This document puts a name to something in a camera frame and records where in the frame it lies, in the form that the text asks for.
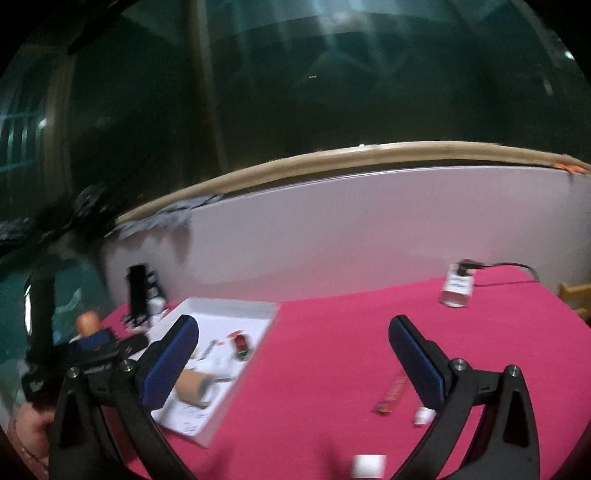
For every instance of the black plastic bag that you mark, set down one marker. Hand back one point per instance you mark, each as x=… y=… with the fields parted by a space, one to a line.
x=82 y=221

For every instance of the white earbuds case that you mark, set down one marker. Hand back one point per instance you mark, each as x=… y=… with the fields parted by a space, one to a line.
x=156 y=305

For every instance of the red green round tin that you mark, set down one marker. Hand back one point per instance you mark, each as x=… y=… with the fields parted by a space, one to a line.
x=242 y=346

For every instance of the white cardboard tray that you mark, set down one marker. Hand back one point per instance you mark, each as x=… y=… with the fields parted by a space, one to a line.
x=219 y=321

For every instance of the small white cap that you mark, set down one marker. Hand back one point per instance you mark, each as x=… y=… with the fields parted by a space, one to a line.
x=424 y=416

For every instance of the white power strip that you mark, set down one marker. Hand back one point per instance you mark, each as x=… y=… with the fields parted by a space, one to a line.
x=458 y=287

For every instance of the left hand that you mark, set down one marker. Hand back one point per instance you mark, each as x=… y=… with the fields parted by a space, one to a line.
x=28 y=434

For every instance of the pink table cloth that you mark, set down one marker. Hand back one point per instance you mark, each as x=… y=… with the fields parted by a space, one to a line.
x=305 y=405

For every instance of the small white cube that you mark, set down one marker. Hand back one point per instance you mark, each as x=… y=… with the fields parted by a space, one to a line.
x=368 y=467

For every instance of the red lighter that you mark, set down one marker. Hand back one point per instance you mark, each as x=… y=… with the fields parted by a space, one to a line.
x=390 y=400

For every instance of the bamboo rail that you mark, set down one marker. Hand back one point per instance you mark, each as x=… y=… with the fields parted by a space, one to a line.
x=398 y=153

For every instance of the black smartphone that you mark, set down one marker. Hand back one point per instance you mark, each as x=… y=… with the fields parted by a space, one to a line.
x=137 y=289

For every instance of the beige tape roll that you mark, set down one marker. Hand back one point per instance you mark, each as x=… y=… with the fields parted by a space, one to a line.
x=196 y=388

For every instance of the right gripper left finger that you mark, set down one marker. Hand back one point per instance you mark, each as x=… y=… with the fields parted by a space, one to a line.
x=83 y=445

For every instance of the grey cloth on rail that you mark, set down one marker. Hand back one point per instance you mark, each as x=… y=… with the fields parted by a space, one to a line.
x=170 y=217

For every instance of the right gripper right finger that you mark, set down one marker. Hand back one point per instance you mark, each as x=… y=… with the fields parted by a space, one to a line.
x=505 y=444

